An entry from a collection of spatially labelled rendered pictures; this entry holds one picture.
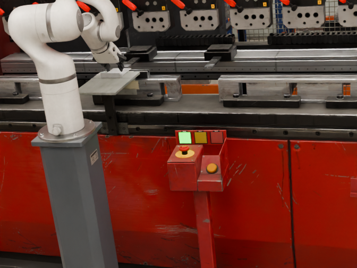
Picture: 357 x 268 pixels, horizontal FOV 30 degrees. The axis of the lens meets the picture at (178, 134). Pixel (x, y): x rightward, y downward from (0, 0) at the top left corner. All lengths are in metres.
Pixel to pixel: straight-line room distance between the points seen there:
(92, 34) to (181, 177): 0.63
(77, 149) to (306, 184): 0.95
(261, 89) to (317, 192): 0.46
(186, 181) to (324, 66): 0.80
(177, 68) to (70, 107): 0.95
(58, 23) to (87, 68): 1.12
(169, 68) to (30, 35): 1.04
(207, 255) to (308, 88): 0.76
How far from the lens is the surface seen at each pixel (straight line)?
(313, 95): 2.62
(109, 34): 2.53
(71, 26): 2.06
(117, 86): 2.62
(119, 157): 2.82
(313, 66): 2.86
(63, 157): 2.18
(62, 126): 2.17
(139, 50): 2.99
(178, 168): 2.44
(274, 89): 2.64
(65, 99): 2.14
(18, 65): 3.34
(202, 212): 2.57
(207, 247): 2.64
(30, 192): 3.12
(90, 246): 2.32
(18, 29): 2.11
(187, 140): 2.55
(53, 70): 2.11
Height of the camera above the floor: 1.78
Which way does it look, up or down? 22 degrees down
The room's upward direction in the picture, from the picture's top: 6 degrees counter-clockwise
